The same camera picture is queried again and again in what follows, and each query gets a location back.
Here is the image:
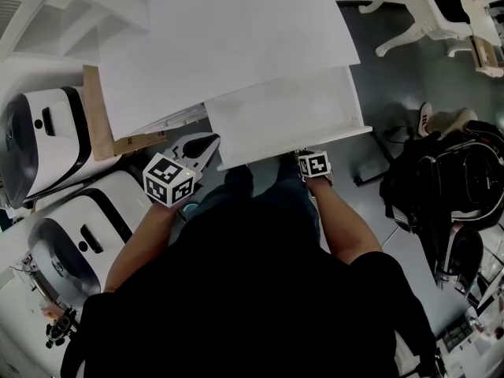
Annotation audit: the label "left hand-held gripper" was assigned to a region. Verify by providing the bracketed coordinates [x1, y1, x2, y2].
[142, 132, 221, 208]

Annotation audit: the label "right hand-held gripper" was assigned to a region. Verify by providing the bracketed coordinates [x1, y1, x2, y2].
[293, 147, 334, 181]

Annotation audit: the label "white desk drawer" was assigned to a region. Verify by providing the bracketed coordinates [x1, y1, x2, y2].
[204, 65, 373, 172]

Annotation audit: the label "person's right forearm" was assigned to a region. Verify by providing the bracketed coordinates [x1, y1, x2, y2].
[305, 174, 384, 267]

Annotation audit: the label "person's left forearm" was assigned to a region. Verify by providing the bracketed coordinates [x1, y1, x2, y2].
[102, 201, 186, 294]

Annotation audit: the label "white desk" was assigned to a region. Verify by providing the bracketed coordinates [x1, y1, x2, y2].
[98, 0, 361, 141]

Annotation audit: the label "black metal stand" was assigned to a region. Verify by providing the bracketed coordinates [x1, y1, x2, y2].
[353, 126, 395, 188]

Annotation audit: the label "person's dark trousers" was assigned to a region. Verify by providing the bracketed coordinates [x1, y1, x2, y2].
[183, 158, 321, 251]

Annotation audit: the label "brown cardboard sheet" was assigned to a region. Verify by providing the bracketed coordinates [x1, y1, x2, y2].
[82, 64, 168, 162]

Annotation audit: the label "black backpack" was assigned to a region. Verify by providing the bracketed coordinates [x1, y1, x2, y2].
[379, 119, 504, 234]

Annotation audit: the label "person's black shirt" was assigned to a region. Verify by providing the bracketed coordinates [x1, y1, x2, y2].
[58, 193, 438, 378]

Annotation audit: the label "white and black appliance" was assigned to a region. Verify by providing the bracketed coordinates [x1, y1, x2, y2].
[0, 86, 119, 210]
[26, 170, 158, 302]

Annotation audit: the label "white shelf unit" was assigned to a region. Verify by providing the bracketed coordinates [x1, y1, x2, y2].
[0, 0, 153, 61]

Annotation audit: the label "small cardboard box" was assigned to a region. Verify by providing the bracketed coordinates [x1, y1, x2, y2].
[469, 35, 504, 79]

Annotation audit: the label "small black device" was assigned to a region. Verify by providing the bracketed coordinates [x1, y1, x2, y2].
[44, 307, 81, 349]

